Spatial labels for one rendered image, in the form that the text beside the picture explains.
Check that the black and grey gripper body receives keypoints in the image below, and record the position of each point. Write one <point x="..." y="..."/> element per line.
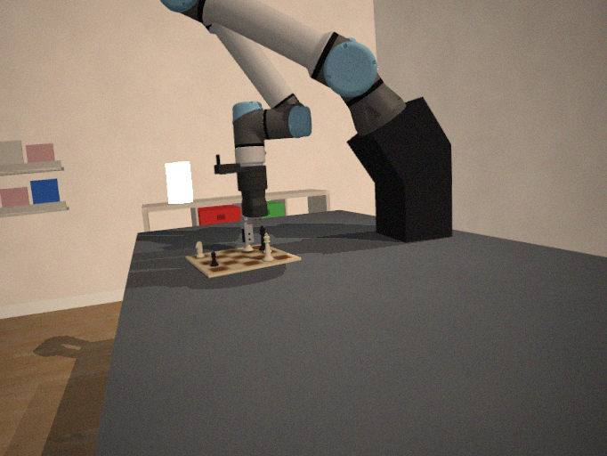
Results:
<point x="252" y="182"/>

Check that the brown and cream chessboard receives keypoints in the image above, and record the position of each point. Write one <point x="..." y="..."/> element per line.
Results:
<point x="235" y="260"/>

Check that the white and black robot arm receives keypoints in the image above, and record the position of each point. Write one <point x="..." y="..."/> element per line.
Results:
<point x="349" y="69"/>

